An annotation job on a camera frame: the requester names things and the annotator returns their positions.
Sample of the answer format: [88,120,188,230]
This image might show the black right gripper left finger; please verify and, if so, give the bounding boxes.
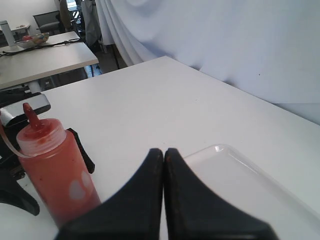
[56,148,164,240]

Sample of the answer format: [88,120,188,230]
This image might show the colourful bowl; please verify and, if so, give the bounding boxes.
[14,32,50,49]

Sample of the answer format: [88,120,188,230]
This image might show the red sauce squeeze bottle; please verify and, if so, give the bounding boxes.
[0,102,101,228]

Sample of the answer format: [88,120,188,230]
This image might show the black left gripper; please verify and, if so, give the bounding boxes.
[0,128,95,216]

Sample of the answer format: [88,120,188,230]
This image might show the white rectangular tray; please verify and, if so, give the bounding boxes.
[184,144,320,240]

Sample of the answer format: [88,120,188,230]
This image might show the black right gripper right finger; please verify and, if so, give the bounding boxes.
[163,148,278,240]

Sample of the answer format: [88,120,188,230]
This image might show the white backdrop cloth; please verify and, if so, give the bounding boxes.
[96,0,320,124]

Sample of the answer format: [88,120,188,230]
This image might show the grey side table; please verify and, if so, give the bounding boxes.
[0,42,99,89]

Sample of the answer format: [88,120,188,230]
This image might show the dark office chair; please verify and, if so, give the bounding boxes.
[33,10,75,36]

